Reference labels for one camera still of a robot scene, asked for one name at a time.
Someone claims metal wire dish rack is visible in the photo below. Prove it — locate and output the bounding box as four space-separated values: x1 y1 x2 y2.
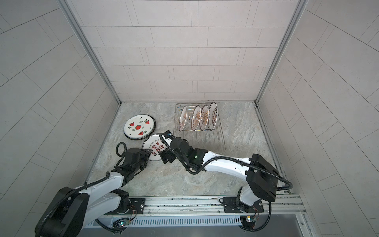
172 102 226 154

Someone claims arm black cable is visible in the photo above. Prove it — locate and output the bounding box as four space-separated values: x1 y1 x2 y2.
34 142 128 237
158 132 294 233

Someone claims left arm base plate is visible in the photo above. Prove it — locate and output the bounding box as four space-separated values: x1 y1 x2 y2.
106 198 146 215

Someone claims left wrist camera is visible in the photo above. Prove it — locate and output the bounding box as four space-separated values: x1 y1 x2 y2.
115 142 127 157

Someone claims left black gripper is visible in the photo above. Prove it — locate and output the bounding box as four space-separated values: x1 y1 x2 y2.
132 148 153 173

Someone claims circuit board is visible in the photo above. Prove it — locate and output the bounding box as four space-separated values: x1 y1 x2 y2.
113 218 130 231
240 216 257 230

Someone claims white red patterned plate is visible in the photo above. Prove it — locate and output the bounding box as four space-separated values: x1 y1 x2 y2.
179 106 188 131

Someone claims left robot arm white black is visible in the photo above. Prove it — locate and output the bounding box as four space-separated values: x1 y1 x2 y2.
35 148 152 237

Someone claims right aluminium corner profile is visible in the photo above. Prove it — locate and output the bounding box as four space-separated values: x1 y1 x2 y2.
255 0 308 105

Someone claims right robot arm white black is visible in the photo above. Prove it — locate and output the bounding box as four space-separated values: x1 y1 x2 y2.
159 133 293 207

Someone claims aluminium mounting rail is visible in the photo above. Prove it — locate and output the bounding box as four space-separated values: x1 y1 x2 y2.
58 194 307 219

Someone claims sunburst pattern plate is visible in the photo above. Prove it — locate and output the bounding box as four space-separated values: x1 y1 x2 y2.
199 105 209 131

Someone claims left aluminium corner profile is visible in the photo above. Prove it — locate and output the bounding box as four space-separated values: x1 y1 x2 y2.
57 0 122 105

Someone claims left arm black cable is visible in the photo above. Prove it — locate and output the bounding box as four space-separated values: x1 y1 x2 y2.
34 142 128 237

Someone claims aluminium corner profile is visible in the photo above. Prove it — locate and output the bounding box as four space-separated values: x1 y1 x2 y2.
255 0 308 105
57 0 122 105

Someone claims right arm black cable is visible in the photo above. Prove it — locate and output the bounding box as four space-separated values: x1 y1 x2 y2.
158 132 294 233

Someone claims right circuit board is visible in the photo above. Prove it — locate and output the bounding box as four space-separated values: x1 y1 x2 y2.
240 216 257 230

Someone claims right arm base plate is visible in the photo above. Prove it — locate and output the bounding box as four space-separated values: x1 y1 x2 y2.
219 196 264 214

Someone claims white plate fruit pattern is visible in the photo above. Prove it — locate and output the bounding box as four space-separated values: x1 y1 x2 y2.
123 114 156 140

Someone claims left circuit board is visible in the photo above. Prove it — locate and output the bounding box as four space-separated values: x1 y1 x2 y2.
113 218 130 231

